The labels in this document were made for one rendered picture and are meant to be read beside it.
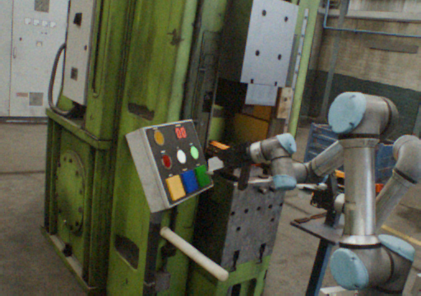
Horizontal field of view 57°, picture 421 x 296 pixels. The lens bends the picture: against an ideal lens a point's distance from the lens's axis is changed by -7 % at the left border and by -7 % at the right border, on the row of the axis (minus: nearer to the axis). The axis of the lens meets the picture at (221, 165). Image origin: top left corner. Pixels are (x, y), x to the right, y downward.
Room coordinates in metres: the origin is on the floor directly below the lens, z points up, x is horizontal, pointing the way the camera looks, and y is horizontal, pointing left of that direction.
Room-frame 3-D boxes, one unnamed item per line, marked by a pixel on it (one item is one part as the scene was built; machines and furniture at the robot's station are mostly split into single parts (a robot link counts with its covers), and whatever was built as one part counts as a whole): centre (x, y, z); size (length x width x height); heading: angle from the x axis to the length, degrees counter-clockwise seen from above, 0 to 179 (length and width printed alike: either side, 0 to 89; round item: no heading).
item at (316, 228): (2.14, -0.66, 0.65); 0.40 x 0.30 x 0.02; 137
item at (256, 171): (2.09, 0.01, 0.96); 0.42 x 0.20 x 0.09; 42
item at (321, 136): (5.78, -1.86, 0.36); 1.20 x 0.80 x 0.72; 46
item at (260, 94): (2.09, 0.01, 1.32); 0.42 x 0.20 x 0.10; 42
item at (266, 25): (2.12, -0.03, 1.56); 0.42 x 0.39 x 0.40; 42
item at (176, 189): (1.35, 0.14, 1.01); 0.07 x 0.05 x 0.07; 157
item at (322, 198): (1.62, -0.45, 0.97); 0.12 x 0.08 x 0.09; 42
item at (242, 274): (2.13, -0.03, 0.23); 0.55 x 0.37 x 0.47; 42
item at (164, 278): (1.78, 0.21, 0.36); 0.09 x 0.07 x 0.12; 132
